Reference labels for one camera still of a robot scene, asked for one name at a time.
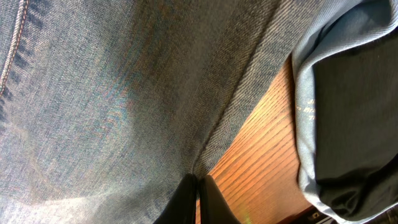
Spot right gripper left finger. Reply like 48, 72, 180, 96
154, 174, 197, 224

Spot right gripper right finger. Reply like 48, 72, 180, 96
199, 175, 240, 224

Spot light blue denim jeans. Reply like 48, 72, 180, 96
0, 0, 324, 224

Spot black garment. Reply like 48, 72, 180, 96
314, 32, 397, 221

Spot light blue shirt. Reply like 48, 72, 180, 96
292, 0, 397, 223

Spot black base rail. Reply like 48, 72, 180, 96
278, 206, 337, 224

